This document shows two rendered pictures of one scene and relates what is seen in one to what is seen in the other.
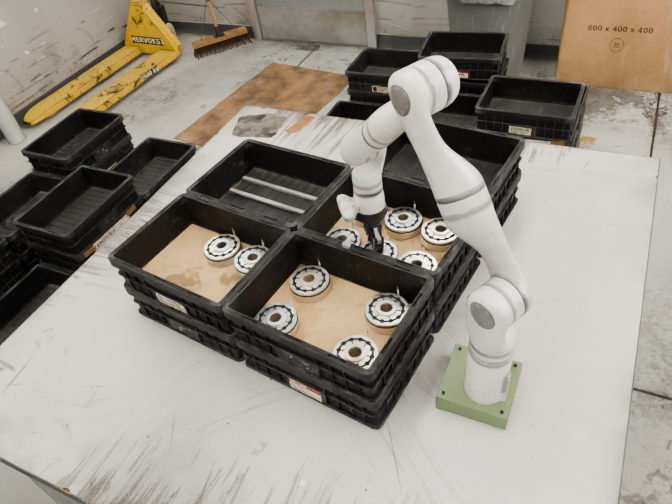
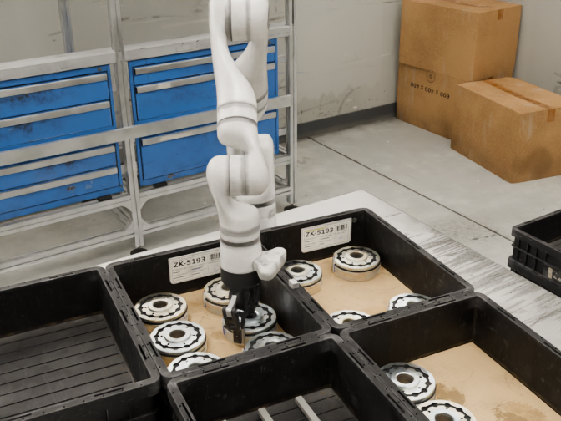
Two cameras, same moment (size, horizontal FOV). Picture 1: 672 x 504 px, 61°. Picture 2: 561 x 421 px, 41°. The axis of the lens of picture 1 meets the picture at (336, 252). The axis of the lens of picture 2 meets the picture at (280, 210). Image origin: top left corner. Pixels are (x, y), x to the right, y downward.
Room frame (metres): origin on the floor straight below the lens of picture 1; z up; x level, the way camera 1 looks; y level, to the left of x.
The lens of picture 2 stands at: (2.13, 0.48, 1.67)
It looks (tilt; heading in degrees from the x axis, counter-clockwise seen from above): 26 degrees down; 206
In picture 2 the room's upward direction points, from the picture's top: 1 degrees counter-clockwise
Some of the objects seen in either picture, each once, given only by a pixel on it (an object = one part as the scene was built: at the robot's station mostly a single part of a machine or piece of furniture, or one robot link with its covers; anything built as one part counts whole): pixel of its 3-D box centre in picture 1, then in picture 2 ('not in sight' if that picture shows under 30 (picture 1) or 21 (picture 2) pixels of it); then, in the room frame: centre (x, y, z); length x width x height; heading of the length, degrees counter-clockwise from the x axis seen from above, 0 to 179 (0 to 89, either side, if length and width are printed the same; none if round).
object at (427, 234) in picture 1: (440, 230); (160, 306); (1.10, -0.28, 0.86); 0.10 x 0.10 x 0.01
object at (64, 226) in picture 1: (96, 239); not in sight; (1.96, 1.00, 0.37); 0.40 x 0.30 x 0.45; 148
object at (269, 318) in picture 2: (377, 252); (250, 317); (1.06, -0.11, 0.86); 0.10 x 0.10 x 0.01
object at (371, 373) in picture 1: (327, 296); (352, 264); (0.89, 0.04, 0.92); 0.40 x 0.30 x 0.02; 51
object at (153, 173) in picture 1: (158, 193); not in sight; (2.30, 0.79, 0.31); 0.40 x 0.30 x 0.34; 148
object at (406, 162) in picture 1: (440, 169); (47, 367); (1.35, -0.34, 0.87); 0.40 x 0.30 x 0.11; 51
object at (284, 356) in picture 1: (330, 311); (351, 286); (0.89, 0.04, 0.87); 0.40 x 0.30 x 0.11; 51
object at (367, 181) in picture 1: (368, 160); (233, 198); (1.10, -0.11, 1.12); 0.09 x 0.07 x 0.15; 117
